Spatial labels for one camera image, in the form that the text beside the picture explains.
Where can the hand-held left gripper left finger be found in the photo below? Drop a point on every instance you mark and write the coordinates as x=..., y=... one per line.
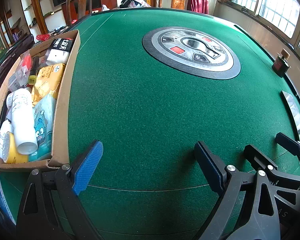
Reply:
x=87, y=167

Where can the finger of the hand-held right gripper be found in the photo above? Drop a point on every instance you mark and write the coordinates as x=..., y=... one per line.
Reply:
x=288, y=143
x=257, y=155

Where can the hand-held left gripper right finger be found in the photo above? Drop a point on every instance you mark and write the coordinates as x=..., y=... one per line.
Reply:
x=210, y=167

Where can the cardboard box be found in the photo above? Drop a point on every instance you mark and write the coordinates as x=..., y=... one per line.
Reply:
x=62, y=120

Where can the white labelled bottle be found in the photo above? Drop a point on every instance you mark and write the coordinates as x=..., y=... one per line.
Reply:
x=2, y=137

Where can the black white sock packet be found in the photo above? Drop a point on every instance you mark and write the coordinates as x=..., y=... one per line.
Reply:
x=62, y=45

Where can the metal table edge plate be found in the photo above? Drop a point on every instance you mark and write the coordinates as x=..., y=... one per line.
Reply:
x=293, y=115

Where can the blue cartoon tissue packet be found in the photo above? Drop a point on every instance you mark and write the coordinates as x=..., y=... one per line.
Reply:
x=43, y=125

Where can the yellow round jar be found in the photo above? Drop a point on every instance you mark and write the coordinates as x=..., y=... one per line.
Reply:
x=15, y=155

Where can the dark perfume bottle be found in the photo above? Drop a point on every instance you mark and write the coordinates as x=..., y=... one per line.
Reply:
x=280, y=65

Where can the tall white bottle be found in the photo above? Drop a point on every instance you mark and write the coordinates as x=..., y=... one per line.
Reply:
x=22, y=120

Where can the yellow packet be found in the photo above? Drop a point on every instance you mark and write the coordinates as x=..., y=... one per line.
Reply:
x=47, y=80

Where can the black marker pen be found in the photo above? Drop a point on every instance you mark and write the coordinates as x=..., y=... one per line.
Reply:
x=34, y=67

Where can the clear plastic bag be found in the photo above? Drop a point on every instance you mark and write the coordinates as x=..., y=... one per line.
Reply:
x=18, y=77

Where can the round table control panel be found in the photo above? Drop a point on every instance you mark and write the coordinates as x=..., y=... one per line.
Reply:
x=165, y=55

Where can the red and white packet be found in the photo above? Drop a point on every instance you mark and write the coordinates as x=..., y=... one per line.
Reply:
x=27, y=60

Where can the dark glossy table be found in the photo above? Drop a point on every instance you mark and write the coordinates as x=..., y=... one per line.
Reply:
x=5, y=65

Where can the red plastic bag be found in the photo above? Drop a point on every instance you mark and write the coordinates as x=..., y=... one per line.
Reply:
x=43, y=37

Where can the window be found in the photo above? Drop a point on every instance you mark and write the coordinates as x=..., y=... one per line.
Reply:
x=277, y=5

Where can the white plastic bag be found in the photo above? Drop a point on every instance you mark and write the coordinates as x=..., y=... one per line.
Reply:
x=105, y=8

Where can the pile of clothes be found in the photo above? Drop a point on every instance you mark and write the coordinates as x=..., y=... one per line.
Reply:
x=132, y=3

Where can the wooden wall shelf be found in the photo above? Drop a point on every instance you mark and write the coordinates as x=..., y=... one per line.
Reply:
x=37, y=10

